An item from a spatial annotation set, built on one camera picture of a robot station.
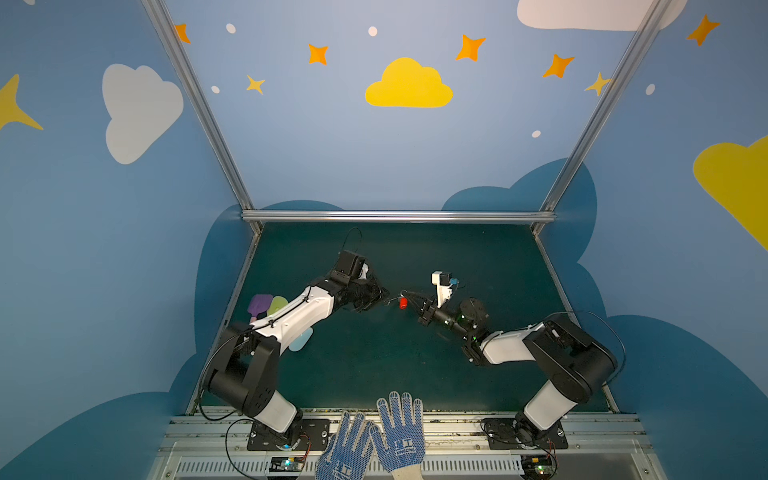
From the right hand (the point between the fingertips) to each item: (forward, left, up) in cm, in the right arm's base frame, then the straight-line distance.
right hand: (408, 293), depth 82 cm
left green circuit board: (-39, +28, -17) cm, 51 cm away
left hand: (+1, +4, -2) cm, 5 cm away
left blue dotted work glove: (-38, +11, -16) cm, 42 cm away
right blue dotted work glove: (-35, 0, -16) cm, 39 cm away
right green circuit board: (-36, -33, -18) cm, 52 cm away
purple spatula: (+3, +48, -14) cm, 51 cm away
